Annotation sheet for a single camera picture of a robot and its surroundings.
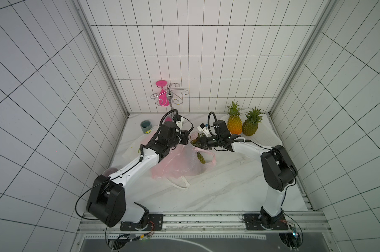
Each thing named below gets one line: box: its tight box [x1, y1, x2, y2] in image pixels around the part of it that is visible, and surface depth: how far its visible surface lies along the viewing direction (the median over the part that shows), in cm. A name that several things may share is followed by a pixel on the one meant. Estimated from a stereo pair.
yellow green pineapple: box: [242, 106, 263, 136], surface depth 97 cm
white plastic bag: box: [164, 175, 191, 190], surface depth 85 cm
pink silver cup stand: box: [150, 80, 189, 113], surface depth 97 cm
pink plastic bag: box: [151, 131, 217, 180], surface depth 79 cm
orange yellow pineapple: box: [226, 100, 243, 135], surface depth 102 cm
